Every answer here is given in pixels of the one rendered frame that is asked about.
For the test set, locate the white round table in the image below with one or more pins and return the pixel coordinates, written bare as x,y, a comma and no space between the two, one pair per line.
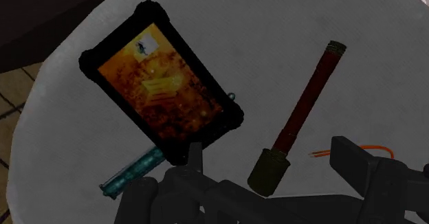
268,32

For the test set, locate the red marker with green cap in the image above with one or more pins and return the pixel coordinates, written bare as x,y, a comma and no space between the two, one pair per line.
305,102

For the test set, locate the black tablet with orange screen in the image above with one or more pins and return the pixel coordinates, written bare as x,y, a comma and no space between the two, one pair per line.
161,82

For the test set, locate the teal pen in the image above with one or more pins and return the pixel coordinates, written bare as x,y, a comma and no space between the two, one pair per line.
134,173

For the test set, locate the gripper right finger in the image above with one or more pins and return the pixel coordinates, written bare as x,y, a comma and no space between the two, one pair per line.
385,179

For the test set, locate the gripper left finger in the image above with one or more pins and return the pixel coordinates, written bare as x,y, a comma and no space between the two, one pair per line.
174,193

